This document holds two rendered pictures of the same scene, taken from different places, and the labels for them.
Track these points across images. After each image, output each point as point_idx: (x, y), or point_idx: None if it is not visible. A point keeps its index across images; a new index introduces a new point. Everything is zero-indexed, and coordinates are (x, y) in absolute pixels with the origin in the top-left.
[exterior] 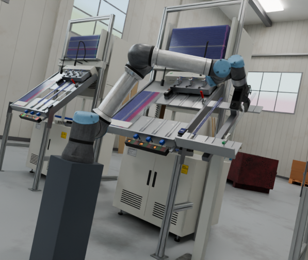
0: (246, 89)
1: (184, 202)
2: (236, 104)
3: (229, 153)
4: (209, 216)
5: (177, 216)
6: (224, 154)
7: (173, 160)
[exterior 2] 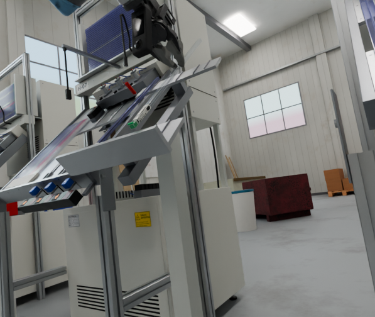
0: (158, 11)
1: (156, 278)
2: (141, 40)
3: (153, 143)
4: (188, 298)
5: (159, 305)
6: (147, 151)
7: (126, 211)
